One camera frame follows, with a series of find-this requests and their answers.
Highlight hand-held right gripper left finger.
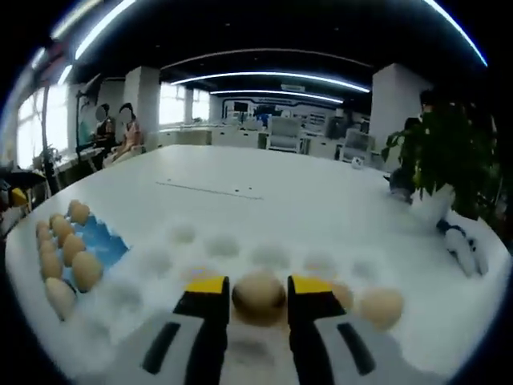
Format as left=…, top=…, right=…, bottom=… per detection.
left=78, top=274, right=233, bottom=385

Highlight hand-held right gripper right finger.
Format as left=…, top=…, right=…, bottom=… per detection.
left=286, top=274, right=442, bottom=385

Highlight single brown egg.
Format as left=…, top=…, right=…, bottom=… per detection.
left=358, top=287, right=404, bottom=332
left=231, top=269, right=288, bottom=326

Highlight group of brown eggs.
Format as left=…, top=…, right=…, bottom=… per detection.
left=34, top=199, right=104, bottom=322

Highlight white egg tray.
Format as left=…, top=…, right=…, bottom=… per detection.
left=70, top=216, right=410, bottom=378

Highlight blue egg tray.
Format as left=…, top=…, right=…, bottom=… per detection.
left=38, top=212, right=132, bottom=296

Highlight white and blue object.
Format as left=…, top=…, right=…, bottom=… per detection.
left=435, top=218, right=491, bottom=278

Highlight straight ceiling light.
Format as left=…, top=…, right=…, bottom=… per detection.
left=424, top=0, right=488, bottom=67
left=75, top=0, right=137, bottom=61

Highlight grey object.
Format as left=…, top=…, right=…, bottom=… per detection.
left=387, top=168, right=416, bottom=204

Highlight white low cabinets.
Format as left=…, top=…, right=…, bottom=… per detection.
left=158, top=124, right=269, bottom=148

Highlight white office chair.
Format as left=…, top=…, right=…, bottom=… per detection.
left=267, top=116, right=301, bottom=152
left=342, top=128, right=376, bottom=161

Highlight potted green plant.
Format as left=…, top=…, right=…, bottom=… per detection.
left=380, top=98, right=504, bottom=229

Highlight long curved ceiling light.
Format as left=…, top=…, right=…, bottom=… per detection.
left=172, top=71, right=370, bottom=93
left=210, top=88, right=345, bottom=106

